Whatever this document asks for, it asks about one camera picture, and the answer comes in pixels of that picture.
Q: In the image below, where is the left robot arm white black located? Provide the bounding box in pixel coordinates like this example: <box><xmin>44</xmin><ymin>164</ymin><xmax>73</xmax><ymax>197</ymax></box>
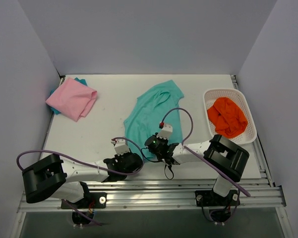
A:
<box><xmin>22</xmin><ymin>151</ymin><xmax>144</xmax><ymax>208</ymax></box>

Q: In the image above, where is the teal folded t-shirt underneath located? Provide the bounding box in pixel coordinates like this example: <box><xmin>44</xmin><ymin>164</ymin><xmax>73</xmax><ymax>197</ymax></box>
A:
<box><xmin>50</xmin><ymin>77</ymin><xmax>87</xmax><ymax>115</ymax></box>

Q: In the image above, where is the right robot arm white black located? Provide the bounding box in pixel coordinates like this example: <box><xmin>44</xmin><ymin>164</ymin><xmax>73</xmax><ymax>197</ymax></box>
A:
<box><xmin>145</xmin><ymin>134</ymin><xmax>250</xmax><ymax>205</ymax></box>

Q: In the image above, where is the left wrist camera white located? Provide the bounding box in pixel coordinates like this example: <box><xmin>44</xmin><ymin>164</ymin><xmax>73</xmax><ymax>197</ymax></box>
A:
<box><xmin>111</xmin><ymin>139</ymin><xmax>130</xmax><ymax>156</ymax></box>

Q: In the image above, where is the aluminium rail frame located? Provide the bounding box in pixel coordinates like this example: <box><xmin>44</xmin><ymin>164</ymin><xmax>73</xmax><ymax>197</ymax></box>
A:
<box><xmin>12</xmin><ymin>74</ymin><xmax>293</xmax><ymax>238</ymax></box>

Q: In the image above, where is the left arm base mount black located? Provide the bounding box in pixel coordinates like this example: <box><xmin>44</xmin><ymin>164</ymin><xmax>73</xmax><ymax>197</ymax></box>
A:
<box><xmin>68</xmin><ymin>192</ymin><xmax>107</xmax><ymax>209</ymax></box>

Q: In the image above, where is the orange crumpled t-shirt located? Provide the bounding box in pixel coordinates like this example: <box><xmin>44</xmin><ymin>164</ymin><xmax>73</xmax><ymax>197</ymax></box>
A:
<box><xmin>207</xmin><ymin>97</ymin><xmax>248</xmax><ymax>139</ymax></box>

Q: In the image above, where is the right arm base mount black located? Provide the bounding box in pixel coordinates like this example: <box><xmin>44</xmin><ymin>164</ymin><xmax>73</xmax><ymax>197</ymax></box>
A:
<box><xmin>194</xmin><ymin>189</ymin><xmax>240</xmax><ymax>207</ymax></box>

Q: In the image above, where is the white perforated plastic basket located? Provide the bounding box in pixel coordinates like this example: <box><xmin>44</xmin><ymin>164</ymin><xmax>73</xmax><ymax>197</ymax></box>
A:
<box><xmin>203</xmin><ymin>88</ymin><xmax>257</xmax><ymax>145</ymax></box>

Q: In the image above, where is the pink folded t-shirt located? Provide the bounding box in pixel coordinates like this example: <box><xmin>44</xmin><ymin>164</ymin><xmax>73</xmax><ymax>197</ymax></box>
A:
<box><xmin>46</xmin><ymin>78</ymin><xmax>98</xmax><ymax>122</ymax></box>

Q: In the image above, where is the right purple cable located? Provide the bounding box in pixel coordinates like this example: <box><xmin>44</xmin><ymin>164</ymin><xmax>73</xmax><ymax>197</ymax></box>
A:
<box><xmin>161</xmin><ymin>107</ymin><xmax>251</xmax><ymax>198</ymax></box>

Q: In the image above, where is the teal t-shirt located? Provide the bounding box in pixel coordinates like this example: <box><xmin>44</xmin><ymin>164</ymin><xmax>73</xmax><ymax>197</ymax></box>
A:
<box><xmin>123</xmin><ymin>80</ymin><xmax>184</xmax><ymax>148</ymax></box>

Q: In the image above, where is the black thin cable loop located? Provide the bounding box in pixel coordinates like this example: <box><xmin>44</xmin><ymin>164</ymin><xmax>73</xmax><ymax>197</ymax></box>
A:
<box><xmin>140</xmin><ymin>147</ymin><xmax>176</xmax><ymax>180</ymax></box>

